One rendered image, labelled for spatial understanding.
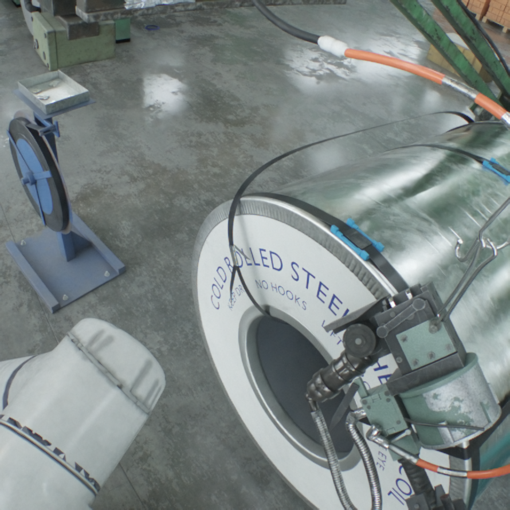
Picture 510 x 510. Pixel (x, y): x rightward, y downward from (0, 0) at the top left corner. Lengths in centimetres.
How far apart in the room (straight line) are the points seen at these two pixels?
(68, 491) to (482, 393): 59
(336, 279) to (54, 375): 70
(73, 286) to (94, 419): 222
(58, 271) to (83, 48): 163
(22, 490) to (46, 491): 2
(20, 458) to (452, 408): 58
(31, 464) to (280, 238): 85
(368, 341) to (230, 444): 142
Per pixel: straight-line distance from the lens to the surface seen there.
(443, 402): 72
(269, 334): 157
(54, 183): 209
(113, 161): 353
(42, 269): 275
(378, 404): 78
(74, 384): 42
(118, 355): 44
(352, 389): 79
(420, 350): 73
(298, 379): 169
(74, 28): 131
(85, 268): 270
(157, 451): 210
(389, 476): 126
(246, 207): 119
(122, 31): 582
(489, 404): 75
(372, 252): 93
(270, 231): 113
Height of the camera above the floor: 198
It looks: 44 degrees down
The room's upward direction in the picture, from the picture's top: 11 degrees clockwise
